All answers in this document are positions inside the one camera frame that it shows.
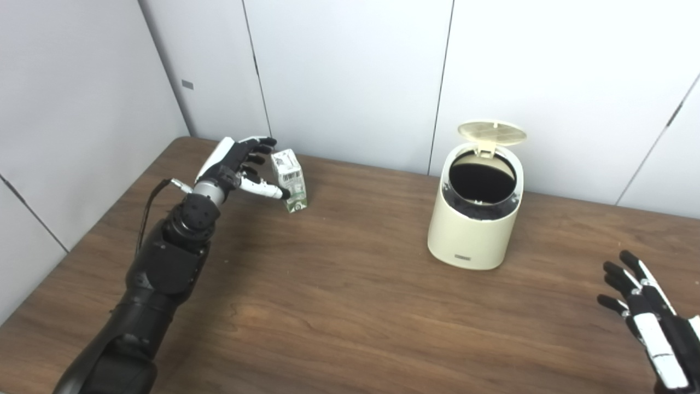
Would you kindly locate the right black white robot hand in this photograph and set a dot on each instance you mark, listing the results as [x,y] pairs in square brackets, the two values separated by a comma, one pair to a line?
[656,323]

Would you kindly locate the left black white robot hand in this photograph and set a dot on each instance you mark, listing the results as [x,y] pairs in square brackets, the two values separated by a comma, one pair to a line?
[229,161]

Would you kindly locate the white green milk carton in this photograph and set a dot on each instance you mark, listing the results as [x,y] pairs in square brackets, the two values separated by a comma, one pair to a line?
[292,183]

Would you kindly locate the cream-colored desktop bin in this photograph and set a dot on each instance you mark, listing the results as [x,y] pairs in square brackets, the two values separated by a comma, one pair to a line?
[473,235]

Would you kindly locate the cream round bin lid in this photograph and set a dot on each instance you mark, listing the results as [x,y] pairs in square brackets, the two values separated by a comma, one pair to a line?
[492,132]

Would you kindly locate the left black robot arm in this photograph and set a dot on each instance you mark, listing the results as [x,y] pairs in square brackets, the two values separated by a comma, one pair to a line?
[164,262]

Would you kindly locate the black bin liner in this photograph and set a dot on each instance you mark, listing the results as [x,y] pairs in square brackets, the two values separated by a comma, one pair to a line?
[481,183]

